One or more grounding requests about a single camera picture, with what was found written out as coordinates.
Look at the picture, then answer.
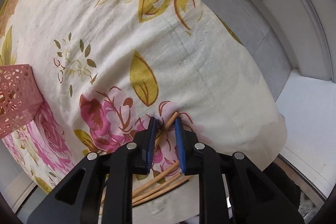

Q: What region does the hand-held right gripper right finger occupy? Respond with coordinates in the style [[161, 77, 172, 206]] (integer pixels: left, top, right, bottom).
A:
[[175, 117, 305, 224]]

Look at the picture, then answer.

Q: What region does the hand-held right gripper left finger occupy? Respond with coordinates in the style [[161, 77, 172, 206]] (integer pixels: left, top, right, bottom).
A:
[[26, 116, 158, 224]]

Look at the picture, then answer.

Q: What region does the pink perforated utensil holder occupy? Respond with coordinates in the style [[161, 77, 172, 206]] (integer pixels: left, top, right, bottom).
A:
[[0, 64, 44, 139]]

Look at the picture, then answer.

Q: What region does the floral tablecloth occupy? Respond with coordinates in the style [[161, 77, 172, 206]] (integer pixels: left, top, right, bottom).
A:
[[0, 0, 288, 219]]

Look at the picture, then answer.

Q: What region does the white cabinet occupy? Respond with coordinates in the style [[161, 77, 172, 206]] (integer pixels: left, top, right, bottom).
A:
[[228, 0, 335, 81]]

